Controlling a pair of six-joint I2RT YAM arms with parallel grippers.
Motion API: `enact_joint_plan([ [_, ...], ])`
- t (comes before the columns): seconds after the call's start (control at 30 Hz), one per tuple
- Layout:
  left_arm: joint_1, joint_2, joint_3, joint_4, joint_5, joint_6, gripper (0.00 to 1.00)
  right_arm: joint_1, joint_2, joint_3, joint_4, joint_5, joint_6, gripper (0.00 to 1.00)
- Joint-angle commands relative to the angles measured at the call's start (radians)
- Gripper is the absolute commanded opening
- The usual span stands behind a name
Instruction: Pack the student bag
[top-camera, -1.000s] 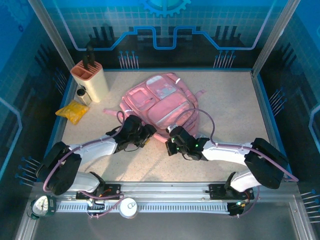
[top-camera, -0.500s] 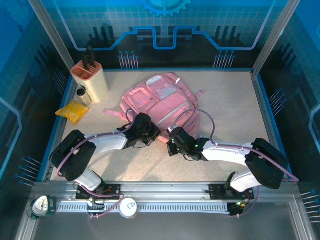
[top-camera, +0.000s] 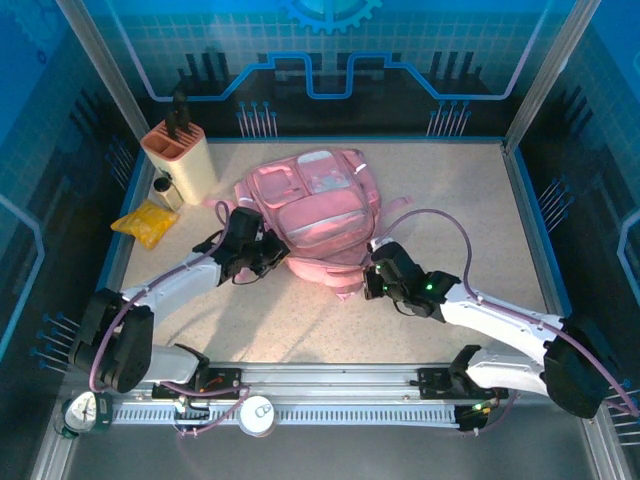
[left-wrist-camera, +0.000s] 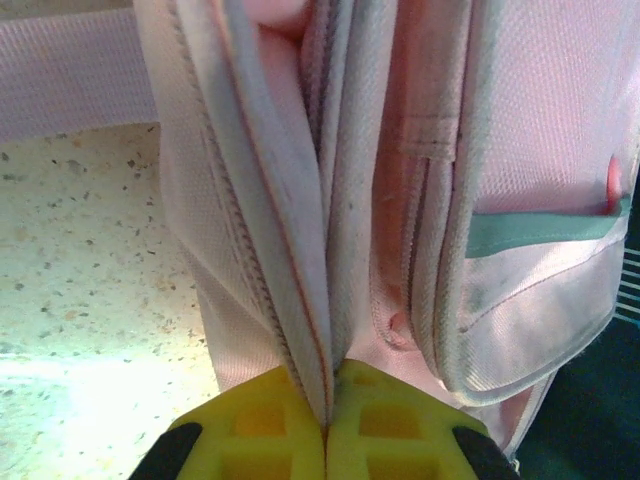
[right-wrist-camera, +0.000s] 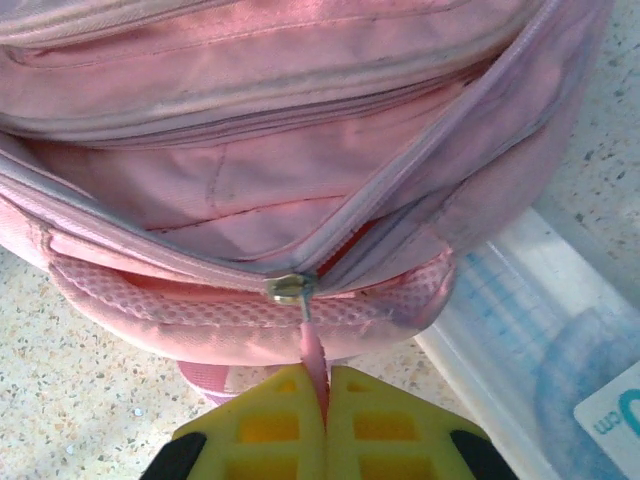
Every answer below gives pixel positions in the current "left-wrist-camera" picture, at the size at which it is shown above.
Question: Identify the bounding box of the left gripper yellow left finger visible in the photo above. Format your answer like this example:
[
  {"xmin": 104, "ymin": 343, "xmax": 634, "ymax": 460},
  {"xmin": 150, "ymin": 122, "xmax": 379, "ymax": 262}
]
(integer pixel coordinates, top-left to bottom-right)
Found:
[{"xmin": 127, "ymin": 367, "xmax": 329, "ymax": 480}]

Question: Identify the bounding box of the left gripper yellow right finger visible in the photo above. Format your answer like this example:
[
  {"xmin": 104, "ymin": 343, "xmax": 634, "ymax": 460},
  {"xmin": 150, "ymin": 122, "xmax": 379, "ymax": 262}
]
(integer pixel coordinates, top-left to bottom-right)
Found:
[{"xmin": 327, "ymin": 358, "xmax": 524, "ymax": 480}]

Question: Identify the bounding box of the pink student backpack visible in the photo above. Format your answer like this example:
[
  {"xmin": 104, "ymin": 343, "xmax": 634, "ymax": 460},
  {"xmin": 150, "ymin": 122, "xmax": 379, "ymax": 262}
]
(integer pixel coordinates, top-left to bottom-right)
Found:
[{"xmin": 0, "ymin": 0, "xmax": 640, "ymax": 466}]

